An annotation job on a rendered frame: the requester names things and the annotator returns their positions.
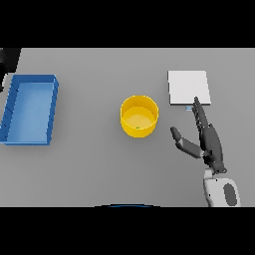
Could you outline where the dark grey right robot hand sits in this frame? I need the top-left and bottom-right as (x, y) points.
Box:
(169, 96), (228, 175)

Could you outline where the pale square measuring scale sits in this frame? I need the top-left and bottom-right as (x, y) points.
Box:
(166, 70), (212, 107)

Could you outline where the yellow bowl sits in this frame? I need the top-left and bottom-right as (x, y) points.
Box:
(120, 95), (160, 138)

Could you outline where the blue tray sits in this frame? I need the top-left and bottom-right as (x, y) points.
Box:
(0, 74), (60, 146)

